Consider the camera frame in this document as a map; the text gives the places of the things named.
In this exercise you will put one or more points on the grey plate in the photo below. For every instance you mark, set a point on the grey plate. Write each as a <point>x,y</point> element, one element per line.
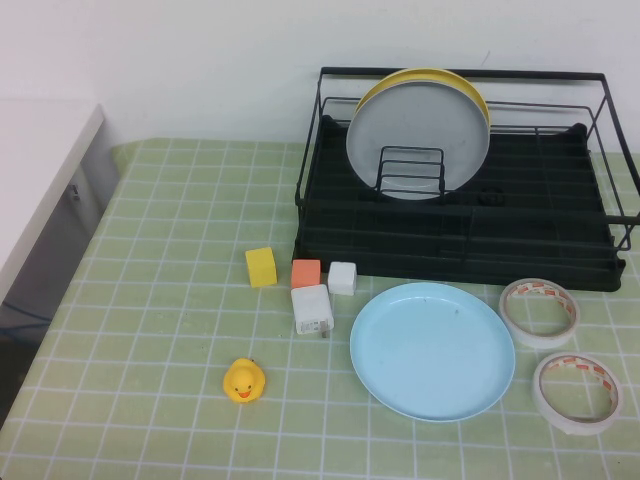
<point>415,120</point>

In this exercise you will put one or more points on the white side cabinet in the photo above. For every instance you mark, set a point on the white side cabinet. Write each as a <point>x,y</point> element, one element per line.
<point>40,150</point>

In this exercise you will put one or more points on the white cube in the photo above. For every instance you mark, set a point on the white cube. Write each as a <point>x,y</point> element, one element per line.
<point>342,279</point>

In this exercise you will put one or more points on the small metal cabinet latch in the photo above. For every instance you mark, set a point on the small metal cabinet latch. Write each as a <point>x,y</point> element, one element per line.
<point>75,192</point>

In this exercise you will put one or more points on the white power adapter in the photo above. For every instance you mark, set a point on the white power adapter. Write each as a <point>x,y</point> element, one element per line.
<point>311,307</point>

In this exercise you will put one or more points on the light blue plate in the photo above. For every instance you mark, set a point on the light blue plate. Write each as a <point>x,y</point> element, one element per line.
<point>430,350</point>

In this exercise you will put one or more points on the yellow rubber duck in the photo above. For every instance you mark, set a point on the yellow rubber duck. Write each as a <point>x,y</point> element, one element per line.
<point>242,380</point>

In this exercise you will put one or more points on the white double-sided tape roll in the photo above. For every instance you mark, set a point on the white double-sided tape roll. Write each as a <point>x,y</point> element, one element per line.
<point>570,426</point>
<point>537,342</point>

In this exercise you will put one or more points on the yellow plate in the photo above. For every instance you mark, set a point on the yellow plate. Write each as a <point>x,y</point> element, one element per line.
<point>430,72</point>

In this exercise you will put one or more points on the orange cube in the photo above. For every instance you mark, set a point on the orange cube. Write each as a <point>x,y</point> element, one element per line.
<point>305,274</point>

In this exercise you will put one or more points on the green checked tablecloth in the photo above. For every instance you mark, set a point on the green checked tablecloth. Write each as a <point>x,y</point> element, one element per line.
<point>150,300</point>

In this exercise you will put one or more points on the black plastic drip tray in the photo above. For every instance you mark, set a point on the black plastic drip tray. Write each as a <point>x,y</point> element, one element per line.
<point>550,260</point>

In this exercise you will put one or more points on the yellow cube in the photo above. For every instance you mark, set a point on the yellow cube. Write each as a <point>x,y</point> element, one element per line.
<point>261,270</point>

